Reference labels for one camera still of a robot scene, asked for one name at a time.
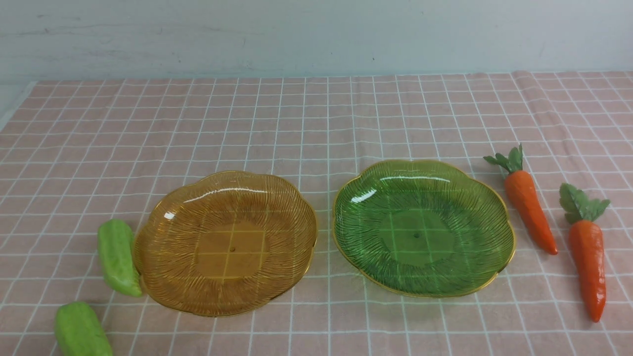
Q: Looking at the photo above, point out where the green toy gourd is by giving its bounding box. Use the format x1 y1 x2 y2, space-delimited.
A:
97 219 144 297
54 301 113 356

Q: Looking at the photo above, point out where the amber glass plate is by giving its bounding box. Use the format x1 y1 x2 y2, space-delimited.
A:
133 171 318 317

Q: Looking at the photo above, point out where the green glass plate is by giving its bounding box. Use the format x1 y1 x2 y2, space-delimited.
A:
332 160 516 298

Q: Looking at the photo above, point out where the orange toy carrot left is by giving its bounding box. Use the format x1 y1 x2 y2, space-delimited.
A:
483 144 558 255

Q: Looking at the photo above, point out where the orange toy carrot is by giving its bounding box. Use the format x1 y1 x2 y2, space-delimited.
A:
559 182 611 323
483 144 558 255

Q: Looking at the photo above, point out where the pink checkered tablecloth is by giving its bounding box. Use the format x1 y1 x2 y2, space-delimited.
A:
0 72 632 356

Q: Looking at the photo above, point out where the orange toy carrot right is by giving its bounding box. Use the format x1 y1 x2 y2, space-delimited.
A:
559 182 611 323

